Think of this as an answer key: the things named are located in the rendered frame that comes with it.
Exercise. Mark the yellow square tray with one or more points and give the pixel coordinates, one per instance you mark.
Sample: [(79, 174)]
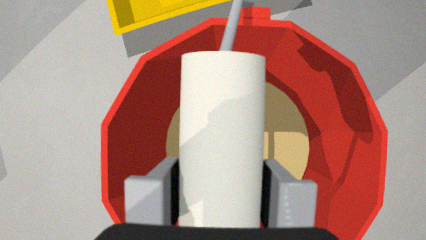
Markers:
[(127, 15)]

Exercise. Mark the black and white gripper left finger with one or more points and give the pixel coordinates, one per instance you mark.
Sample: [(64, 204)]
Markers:
[(154, 198)]

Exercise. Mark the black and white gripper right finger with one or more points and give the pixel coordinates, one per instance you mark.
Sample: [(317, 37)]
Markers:
[(286, 201)]

